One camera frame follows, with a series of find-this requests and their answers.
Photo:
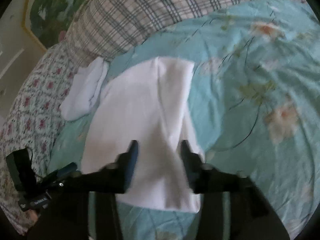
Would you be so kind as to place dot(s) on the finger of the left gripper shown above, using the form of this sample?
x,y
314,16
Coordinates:
x,y
67,170

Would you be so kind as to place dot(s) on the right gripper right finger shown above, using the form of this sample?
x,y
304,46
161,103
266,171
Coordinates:
x,y
210,183

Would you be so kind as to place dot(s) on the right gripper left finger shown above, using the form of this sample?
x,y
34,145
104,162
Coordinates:
x,y
115,178

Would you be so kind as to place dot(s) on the cream zip hoodie jacket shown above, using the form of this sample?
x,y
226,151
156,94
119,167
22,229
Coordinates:
x,y
147,103

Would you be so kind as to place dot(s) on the person's left hand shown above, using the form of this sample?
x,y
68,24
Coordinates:
x,y
31,214

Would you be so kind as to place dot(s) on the floral patterned pillow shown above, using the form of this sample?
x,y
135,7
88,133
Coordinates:
x,y
34,122

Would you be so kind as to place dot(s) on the folded white garment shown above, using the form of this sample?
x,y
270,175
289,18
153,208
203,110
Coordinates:
x,y
85,90

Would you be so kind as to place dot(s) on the plaid folded quilt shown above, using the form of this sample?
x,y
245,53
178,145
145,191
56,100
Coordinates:
x,y
107,28

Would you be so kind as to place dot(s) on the green landscape wall painting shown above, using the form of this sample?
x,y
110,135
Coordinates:
x,y
47,21

